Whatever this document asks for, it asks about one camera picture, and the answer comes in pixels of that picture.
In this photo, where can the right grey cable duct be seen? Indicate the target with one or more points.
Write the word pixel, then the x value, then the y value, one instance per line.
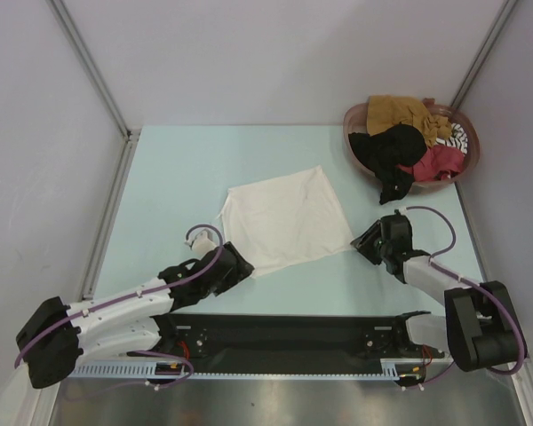
pixel 425 369

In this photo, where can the red tank top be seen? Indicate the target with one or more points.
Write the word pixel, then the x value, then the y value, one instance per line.
pixel 437 164

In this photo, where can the grey cable duct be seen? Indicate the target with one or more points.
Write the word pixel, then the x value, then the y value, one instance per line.
pixel 139 369
pixel 425 369

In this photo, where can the mustard tank top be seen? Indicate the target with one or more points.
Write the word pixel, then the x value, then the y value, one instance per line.
pixel 385 111

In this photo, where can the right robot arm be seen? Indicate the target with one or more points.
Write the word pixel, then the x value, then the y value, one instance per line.
pixel 478 329

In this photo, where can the striped tank top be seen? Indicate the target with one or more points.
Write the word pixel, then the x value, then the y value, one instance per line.
pixel 458 139

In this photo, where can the black tank top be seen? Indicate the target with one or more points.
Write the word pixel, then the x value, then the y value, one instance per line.
pixel 382 153

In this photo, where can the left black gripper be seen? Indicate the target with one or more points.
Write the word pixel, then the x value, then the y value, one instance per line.
pixel 238 264

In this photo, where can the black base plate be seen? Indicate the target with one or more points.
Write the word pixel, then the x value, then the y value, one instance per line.
pixel 289 345

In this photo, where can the left grey cable duct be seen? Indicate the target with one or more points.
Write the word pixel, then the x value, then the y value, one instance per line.
pixel 139 369

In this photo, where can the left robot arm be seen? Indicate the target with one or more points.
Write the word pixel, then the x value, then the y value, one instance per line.
pixel 60 337

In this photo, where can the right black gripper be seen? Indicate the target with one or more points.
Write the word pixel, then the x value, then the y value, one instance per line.
pixel 369 245

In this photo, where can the pink laundry basket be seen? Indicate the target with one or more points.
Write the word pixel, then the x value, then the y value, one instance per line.
pixel 355 121

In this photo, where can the white tank top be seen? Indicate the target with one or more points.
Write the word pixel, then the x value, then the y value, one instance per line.
pixel 285 221

